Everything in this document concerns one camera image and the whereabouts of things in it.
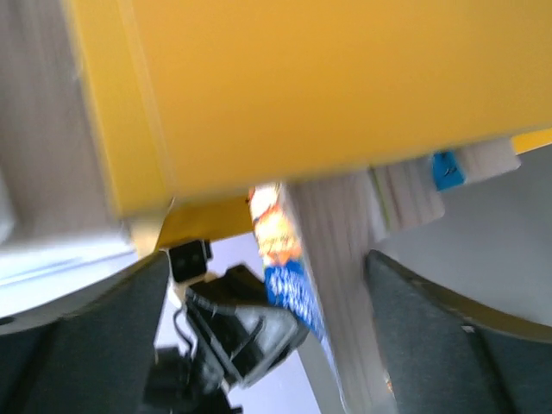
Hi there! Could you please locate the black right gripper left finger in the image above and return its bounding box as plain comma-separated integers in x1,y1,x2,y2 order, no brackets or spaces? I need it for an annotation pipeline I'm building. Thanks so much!
1,253,171,413

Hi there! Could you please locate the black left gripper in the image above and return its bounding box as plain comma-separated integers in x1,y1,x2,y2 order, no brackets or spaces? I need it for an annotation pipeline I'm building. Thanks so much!
144,240,309,413

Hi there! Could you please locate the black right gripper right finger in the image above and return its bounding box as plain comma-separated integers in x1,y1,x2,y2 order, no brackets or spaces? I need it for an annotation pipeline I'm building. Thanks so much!
365,250,551,413

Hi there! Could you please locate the blue 39-storey book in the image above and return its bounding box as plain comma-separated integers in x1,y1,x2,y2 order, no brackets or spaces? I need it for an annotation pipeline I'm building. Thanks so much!
249,170,397,413

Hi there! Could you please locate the light green 65-storey book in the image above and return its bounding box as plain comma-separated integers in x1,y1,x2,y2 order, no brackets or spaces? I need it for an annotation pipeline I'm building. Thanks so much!
369,157,445,241

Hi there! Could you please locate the blue 26-storey book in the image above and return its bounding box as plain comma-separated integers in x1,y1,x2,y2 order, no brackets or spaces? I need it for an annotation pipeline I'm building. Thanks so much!
432,138,521,191

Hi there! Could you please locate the yellow wooden shelf cabinet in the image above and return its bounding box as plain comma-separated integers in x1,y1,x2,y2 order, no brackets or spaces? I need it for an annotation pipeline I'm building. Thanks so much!
65,1,551,255

